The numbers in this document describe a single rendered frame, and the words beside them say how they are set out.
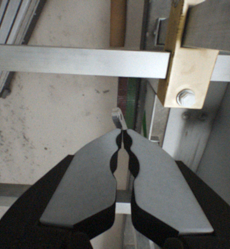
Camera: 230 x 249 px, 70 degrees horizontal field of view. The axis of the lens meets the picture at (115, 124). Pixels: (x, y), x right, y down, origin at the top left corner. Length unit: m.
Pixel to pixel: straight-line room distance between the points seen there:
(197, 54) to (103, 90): 0.93
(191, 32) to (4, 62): 0.21
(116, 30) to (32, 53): 0.77
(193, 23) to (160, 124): 0.27
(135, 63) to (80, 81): 0.92
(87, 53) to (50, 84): 0.98
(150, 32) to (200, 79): 0.17
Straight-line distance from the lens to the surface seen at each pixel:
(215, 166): 0.56
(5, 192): 0.39
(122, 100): 0.38
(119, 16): 0.98
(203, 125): 0.55
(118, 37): 0.98
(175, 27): 0.22
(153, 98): 0.29
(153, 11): 0.37
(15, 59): 0.25
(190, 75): 0.22
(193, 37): 0.19
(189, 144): 0.57
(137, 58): 0.21
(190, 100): 0.22
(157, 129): 0.42
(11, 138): 1.52
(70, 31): 1.10
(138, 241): 0.53
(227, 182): 0.52
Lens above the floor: 1.06
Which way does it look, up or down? 62 degrees down
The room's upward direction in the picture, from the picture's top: 175 degrees counter-clockwise
